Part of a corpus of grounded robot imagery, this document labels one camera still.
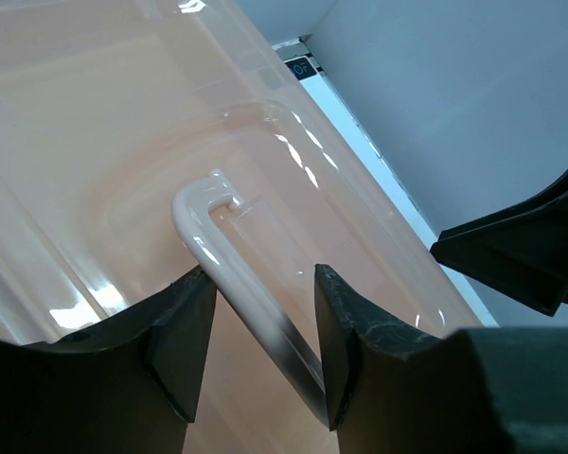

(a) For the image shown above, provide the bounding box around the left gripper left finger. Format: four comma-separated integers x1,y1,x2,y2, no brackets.
0,268,216,453

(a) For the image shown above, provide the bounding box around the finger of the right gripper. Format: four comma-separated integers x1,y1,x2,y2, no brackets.
430,169,568,316

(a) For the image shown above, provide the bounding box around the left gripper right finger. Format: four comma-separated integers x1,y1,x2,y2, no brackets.
314,265,568,453

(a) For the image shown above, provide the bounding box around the pink plastic toolbox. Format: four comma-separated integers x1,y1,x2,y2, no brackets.
0,0,485,454

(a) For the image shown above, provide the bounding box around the right blue table label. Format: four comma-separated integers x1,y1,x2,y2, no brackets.
284,56,322,80

